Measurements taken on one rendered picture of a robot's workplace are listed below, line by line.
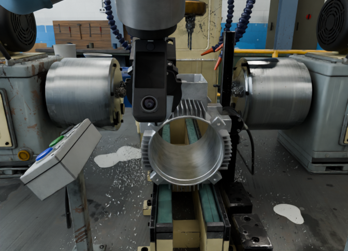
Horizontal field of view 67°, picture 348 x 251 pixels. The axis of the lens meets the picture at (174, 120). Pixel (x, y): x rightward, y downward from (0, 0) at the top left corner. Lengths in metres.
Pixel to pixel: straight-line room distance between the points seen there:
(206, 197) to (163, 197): 0.09
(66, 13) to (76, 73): 5.97
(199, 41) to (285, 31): 4.68
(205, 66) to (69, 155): 0.69
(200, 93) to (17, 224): 0.55
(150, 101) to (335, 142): 0.75
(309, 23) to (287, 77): 5.30
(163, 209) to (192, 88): 0.26
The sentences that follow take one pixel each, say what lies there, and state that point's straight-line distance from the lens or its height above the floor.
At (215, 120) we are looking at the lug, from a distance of 0.53.
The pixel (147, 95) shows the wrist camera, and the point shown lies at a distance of 0.35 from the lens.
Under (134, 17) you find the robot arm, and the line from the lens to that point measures 0.34.
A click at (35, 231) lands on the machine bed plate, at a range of 0.76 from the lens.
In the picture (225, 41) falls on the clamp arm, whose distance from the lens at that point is 0.77.
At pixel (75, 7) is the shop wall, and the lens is 6.71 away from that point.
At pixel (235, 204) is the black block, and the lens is 0.68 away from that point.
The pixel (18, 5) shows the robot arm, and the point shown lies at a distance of 0.23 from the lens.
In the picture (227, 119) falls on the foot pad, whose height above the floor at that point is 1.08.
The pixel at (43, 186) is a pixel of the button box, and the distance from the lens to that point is 0.45.
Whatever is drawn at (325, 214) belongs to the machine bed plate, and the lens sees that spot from 0.83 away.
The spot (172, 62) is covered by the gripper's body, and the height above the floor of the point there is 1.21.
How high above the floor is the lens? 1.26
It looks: 19 degrees down
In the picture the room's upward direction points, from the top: straight up
